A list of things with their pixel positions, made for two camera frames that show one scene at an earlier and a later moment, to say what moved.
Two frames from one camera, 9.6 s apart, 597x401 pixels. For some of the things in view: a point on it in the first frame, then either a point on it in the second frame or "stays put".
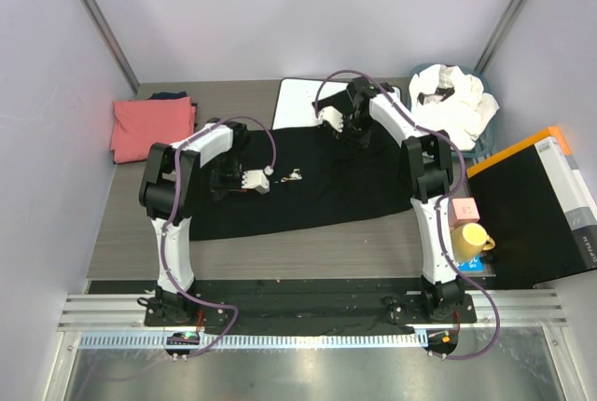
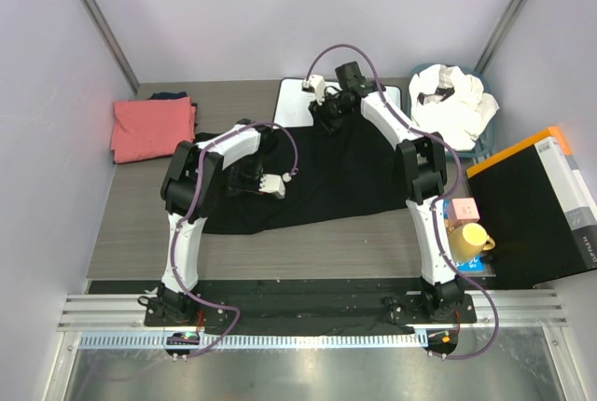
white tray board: (295, 101) stays put
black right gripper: (348, 128) -> (322, 112)
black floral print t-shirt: (314, 179) stays put
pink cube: (463, 211) stays put
